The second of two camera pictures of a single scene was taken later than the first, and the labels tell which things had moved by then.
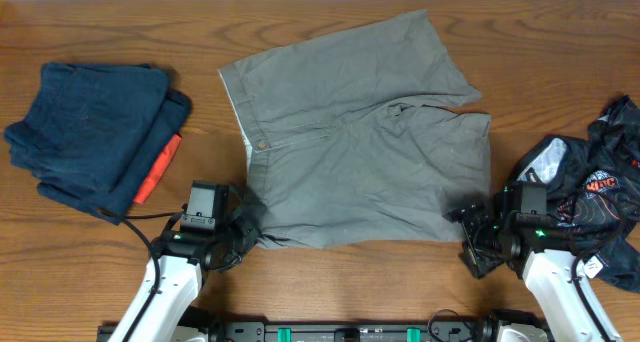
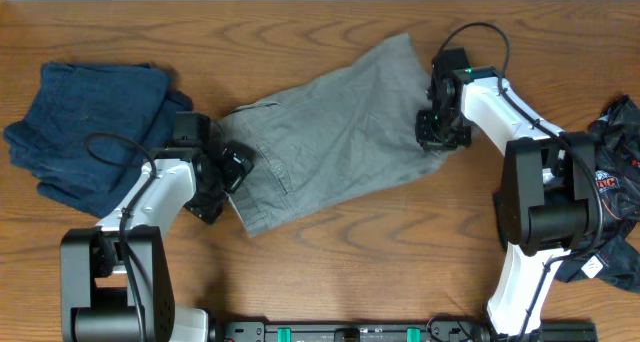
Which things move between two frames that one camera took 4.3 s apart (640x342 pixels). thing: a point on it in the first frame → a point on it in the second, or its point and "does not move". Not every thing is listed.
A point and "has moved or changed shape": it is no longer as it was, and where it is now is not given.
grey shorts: [353, 138] has moved or changed shape
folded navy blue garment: [94, 136] does not move
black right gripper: [472, 217] → [429, 141]
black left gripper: [251, 235] → [208, 208]
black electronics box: [329, 331] does not move
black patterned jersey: [593, 190] does not move
